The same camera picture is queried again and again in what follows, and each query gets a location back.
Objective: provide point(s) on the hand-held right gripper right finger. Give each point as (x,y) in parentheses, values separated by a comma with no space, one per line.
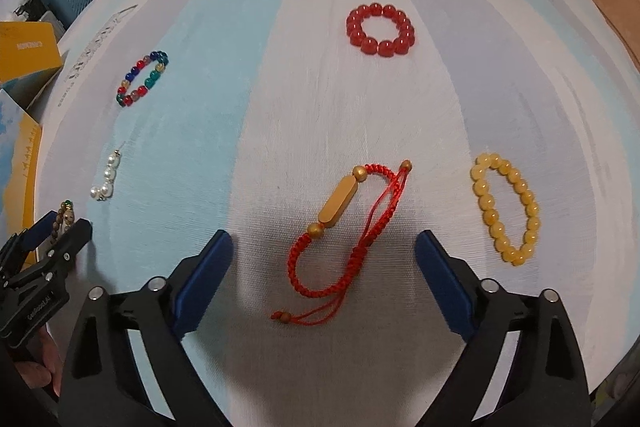
(442,277)

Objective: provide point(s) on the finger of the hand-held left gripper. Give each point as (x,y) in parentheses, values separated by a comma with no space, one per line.
(72,239)
(39,234)

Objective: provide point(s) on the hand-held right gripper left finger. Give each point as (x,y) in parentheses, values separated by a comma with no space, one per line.
(205,277)

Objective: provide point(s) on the printed white cardboard box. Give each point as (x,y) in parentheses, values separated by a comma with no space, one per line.
(25,49)

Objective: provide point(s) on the person's left hand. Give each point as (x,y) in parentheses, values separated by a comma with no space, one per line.
(37,369)

